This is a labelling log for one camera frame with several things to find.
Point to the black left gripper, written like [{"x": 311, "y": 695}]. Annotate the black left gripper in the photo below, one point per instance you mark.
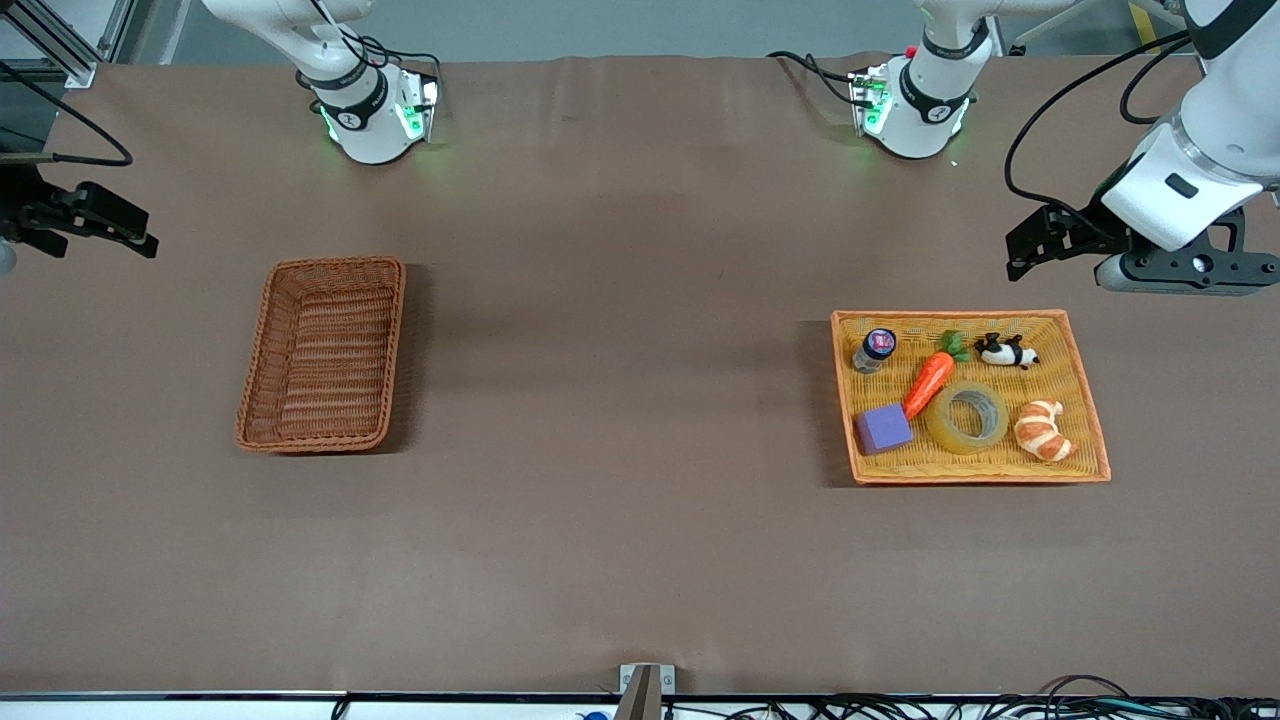
[{"x": 1088, "y": 229}]

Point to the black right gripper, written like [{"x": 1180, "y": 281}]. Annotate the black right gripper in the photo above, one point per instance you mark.
[{"x": 30, "y": 208}]

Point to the yellowish tape roll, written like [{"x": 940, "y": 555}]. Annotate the yellowish tape roll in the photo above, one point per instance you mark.
[{"x": 940, "y": 430}]

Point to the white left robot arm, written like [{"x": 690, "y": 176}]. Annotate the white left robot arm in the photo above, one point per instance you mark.
[{"x": 1200, "y": 150}]

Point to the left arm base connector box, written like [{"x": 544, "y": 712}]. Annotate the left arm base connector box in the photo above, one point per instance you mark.
[{"x": 870, "y": 100}]

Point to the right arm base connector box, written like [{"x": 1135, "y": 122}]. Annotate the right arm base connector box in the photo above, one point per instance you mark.
[{"x": 425, "y": 100}]

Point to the yellow wicker basket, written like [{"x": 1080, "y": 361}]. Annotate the yellow wicker basket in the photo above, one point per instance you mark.
[{"x": 1075, "y": 400}]

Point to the brown wicker basket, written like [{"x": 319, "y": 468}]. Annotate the brown wicker basket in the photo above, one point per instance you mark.
[{"x": 320, "y": 360}]

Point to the black white panda toy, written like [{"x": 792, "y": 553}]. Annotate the black white panda toy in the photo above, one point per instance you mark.
[{"x": 1005, "y": 352}]

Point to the orange toy carrot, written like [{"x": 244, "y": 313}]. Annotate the orange toy carrot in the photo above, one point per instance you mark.
[{"x": 930, "y": 380}]

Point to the toy croissant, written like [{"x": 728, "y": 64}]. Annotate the toy croissant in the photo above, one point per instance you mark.
[{"x": 1040, "y": 430}]

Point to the small bottle blue cap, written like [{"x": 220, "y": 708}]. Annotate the small bottle blue cap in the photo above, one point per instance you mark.
[{"x": 874, "y": 350}]

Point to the purple cube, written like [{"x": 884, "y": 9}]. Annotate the purple cube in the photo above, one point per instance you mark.
[{"x": 884, "y": 430}]

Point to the brown table cloth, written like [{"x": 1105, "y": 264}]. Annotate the brown table cloth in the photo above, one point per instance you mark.
[{"x": 640, "y": 550}]

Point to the aluminium frame profile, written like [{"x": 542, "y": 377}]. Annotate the aluminium frame profile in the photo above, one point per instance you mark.
[{"x": 70, "y": 50}]

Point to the metal bracket with post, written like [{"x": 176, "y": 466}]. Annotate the metal bracket with post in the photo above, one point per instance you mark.
[{"x": 645, "y": 695}]

